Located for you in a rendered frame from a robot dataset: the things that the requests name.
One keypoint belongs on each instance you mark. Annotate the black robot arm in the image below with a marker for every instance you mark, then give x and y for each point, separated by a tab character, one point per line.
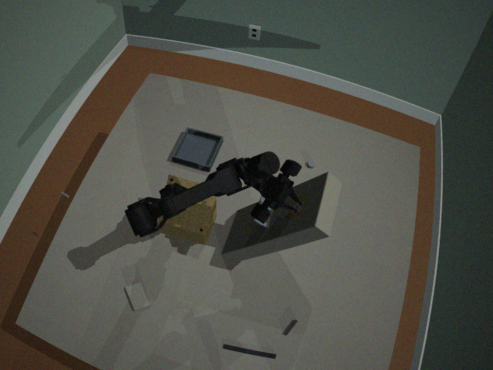
142	216

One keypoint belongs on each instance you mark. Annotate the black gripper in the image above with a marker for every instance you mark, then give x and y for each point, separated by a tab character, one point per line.
261	212

